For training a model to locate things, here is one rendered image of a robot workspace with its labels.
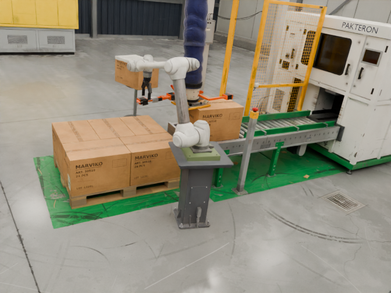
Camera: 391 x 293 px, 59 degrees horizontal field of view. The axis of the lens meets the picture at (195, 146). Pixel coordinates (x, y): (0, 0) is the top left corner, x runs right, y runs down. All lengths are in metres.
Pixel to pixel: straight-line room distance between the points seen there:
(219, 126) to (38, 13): 7.47
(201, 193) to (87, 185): 1.13
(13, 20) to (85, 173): 7.36
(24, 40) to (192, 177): 8.08
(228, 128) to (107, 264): 2.00
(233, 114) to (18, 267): 2.57
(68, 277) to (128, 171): 1.22
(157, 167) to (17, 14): 7.41
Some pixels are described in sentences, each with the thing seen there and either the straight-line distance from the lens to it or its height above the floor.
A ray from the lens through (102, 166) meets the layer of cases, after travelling 3.54.
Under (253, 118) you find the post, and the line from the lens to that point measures 3.76.
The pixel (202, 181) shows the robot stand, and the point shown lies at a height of 0.51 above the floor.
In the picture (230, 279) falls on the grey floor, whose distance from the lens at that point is 3.05.
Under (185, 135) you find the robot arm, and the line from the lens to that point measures 2.91.
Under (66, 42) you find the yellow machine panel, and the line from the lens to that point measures 10.84.
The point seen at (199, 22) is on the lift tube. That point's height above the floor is 1.83.
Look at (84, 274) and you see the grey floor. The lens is 3.02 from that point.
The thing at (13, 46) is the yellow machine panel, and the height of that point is 0.23.
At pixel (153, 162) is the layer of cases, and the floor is 0.39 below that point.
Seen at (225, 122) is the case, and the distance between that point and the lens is 3.98.
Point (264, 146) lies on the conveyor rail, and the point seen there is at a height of 0.46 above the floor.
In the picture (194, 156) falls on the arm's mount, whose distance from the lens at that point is 3.04.
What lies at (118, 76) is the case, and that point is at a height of 0.72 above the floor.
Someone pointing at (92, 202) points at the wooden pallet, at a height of 0.02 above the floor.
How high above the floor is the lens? 2.12
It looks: 24 degrees down
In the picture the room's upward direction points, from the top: 7 degrees clockwise
